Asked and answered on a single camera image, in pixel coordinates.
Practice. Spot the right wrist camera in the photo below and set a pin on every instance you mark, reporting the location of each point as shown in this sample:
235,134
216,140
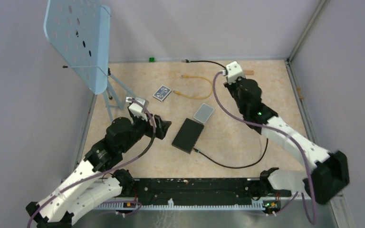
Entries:
233,72

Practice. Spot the black network switch box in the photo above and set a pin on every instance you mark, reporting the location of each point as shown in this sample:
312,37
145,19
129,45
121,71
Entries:
188,135

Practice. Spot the blue playing card deck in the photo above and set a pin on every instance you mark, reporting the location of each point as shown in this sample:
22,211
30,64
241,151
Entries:
162,93

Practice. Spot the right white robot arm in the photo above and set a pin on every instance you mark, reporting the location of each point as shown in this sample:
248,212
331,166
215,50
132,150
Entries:
326,172

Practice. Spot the grey card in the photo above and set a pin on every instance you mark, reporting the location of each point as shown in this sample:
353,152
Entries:
203,113

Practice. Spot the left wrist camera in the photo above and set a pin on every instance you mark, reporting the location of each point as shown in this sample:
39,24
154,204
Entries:
135,107

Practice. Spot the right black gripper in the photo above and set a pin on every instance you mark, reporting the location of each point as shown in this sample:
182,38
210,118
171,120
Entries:
229,87

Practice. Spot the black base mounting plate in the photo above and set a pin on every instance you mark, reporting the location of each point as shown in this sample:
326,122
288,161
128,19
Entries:
199,191

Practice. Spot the light blue music stand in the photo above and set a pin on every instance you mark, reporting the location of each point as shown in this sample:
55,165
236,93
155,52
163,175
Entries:
79,30

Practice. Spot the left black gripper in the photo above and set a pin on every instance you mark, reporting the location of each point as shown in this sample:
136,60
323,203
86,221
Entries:
162,127

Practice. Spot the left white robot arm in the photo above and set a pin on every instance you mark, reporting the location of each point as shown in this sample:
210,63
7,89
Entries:
100,175

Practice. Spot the long wooden block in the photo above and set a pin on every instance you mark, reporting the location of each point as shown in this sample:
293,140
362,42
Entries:
249,72

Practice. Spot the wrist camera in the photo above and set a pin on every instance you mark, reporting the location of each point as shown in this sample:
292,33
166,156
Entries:
233,72
135,107

